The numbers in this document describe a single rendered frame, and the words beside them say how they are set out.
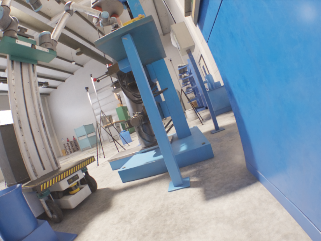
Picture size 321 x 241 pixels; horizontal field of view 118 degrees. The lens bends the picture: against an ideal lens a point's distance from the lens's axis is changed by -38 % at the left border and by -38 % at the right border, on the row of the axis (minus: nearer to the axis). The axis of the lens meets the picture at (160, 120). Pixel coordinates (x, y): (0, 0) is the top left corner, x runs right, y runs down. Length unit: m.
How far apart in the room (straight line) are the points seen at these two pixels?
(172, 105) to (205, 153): 0.77
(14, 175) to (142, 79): 1.27
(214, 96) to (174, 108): 2.12
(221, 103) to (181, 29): 2.19
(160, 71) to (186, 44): 0.55
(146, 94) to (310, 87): 0.78
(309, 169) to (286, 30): 0.31
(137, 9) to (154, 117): 1.74
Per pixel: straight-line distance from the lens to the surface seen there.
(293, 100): 0.40
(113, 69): 1.39
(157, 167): 1.30
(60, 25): 2.17
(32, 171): 1.39
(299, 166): 0.47
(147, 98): 0.89
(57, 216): 1.19
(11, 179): 1.58
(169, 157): 0.91
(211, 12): 0.68
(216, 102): 3.78
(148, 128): 1.87
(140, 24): 1.01
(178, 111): 1.78
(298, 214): 0.57
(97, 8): 2.46
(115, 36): 1.03
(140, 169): 1.33
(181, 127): 1.79
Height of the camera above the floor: 0.46
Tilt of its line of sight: 2 degrees down
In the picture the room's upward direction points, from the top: 20 degrees counter-clockwise
